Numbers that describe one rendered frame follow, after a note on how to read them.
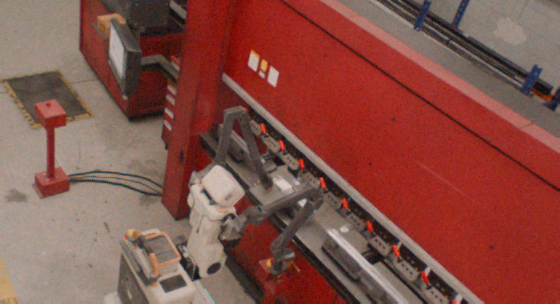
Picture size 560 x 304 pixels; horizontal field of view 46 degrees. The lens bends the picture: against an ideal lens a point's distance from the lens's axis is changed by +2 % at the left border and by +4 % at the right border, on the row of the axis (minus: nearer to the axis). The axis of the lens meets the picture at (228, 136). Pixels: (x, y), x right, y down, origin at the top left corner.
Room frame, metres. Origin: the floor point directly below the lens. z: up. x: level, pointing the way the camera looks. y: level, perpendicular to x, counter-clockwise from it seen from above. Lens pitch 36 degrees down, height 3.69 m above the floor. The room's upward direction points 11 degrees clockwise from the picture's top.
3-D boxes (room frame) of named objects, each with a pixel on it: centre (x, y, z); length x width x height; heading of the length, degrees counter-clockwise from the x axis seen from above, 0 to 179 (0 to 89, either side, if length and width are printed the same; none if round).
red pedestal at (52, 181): (3.89, 1.36, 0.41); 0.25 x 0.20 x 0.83; 132
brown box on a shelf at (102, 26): (4.93, 1.19, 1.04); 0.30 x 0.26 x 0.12; 37
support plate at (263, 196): (3.20, -0.35, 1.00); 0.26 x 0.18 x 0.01; 132
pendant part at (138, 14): (3.90, 0.76, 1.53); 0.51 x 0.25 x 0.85; 29
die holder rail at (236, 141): (3.71, -0.10, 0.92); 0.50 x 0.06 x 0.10; 42
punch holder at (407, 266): (2.57, -1.11, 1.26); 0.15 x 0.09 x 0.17; 42
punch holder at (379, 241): (2.72, -0.98, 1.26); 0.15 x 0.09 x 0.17; 42
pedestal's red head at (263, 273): (2.75, -0.46, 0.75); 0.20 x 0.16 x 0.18; 36
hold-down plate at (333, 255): (2.81, -0.82, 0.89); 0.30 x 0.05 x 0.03; 42
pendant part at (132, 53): (3.82, 0.81, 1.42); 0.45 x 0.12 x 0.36; 29
